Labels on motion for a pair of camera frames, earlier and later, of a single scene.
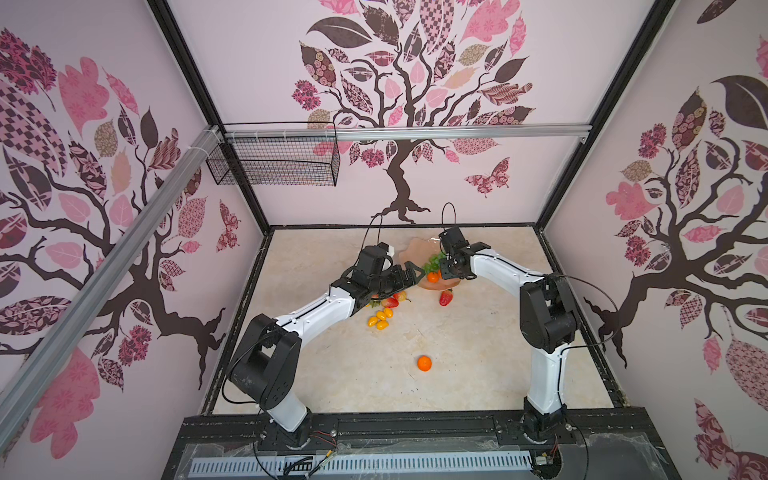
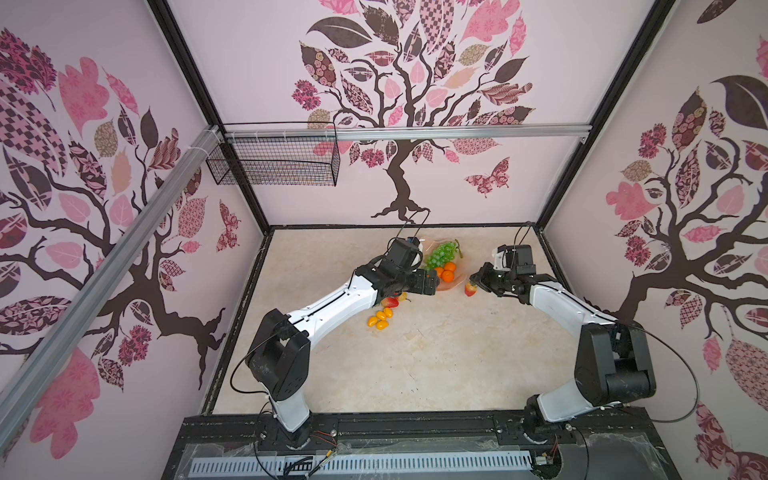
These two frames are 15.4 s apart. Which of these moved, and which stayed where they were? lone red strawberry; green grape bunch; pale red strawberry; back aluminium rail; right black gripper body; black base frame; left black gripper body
Moved: left black gripper body; right black gripper body; lone red strawberry
Stayed: green grape bunch; black base frame; back aluminium rail; pale red strawberry
